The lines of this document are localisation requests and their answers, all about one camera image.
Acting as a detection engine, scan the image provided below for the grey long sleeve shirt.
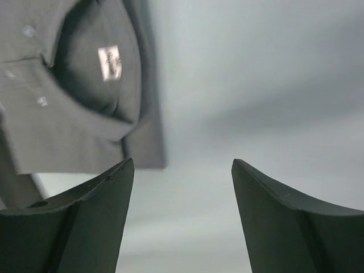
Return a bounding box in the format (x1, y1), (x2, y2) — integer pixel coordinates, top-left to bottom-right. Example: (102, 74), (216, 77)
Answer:
(1, 1), (167, 208)

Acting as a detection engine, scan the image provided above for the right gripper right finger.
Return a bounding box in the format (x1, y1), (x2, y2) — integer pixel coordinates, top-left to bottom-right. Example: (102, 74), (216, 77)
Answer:
(231, 159), (363, 273)

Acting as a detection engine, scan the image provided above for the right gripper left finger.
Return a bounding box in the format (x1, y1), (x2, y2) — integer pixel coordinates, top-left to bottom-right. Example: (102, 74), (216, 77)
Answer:
(1, 159), (134, 273)

